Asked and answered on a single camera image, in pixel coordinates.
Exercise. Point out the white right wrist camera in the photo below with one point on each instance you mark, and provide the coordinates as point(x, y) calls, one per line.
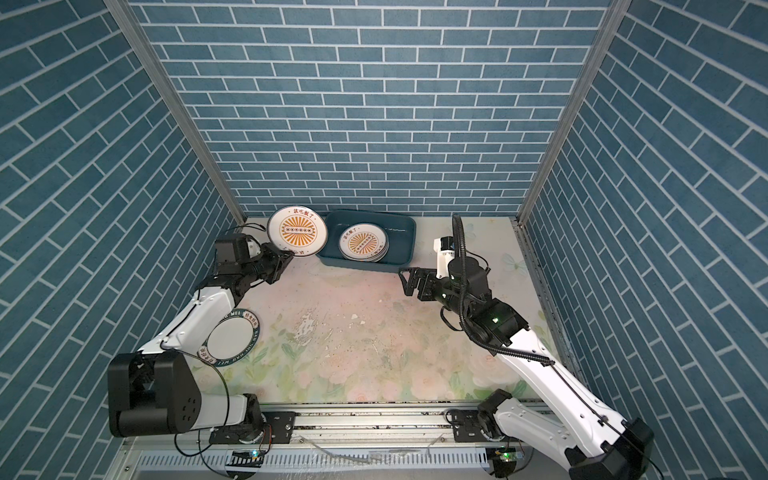
point(445, 250)

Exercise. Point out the teal plastic bin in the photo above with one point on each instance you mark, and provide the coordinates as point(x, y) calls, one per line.
point(400, 230)

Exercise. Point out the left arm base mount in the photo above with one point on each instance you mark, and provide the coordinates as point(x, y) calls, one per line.
point(273, 428)

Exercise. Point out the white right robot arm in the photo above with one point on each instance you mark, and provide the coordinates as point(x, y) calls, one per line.
point(584, 435)

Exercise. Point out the green rim text plate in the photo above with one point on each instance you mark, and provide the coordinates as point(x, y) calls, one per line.
point(232, 339)

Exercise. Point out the orange sunburst plate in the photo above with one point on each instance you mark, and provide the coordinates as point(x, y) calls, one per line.
point(298, 229)
point(364, 242)

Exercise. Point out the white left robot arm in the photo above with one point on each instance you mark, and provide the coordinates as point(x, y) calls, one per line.
point(153, 391)

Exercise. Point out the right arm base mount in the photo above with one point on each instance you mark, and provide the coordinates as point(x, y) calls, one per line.
point(478, 425)

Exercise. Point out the aluminium front rail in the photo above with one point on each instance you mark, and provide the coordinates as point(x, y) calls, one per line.
point(334, 439)

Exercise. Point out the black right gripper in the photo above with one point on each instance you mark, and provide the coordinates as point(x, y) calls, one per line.
point(411, 285)

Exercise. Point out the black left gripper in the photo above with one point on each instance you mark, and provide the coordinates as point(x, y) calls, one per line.
point(275, 255)

